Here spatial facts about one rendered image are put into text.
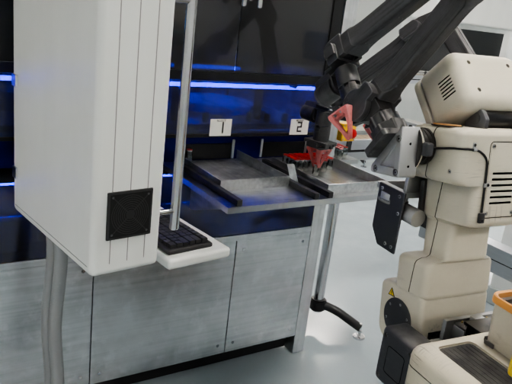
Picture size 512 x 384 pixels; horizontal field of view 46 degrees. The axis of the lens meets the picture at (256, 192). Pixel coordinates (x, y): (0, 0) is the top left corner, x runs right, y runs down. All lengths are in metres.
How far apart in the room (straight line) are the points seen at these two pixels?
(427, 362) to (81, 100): 0.91
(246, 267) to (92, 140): 1.17
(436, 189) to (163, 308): 1.17
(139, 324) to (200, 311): 0.24
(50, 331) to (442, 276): 1.09
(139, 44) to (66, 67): 0.19
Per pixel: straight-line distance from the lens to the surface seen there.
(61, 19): 1.45
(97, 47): 1.29
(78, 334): 2.18
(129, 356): 2.30
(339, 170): 2.28
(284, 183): 1.97
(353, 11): 2.35
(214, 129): 2.08
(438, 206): 1.48
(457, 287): 1.57
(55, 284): 1.78
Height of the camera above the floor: 1.44
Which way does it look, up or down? 17 degrees down
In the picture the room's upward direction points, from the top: 7 degrees clockwise
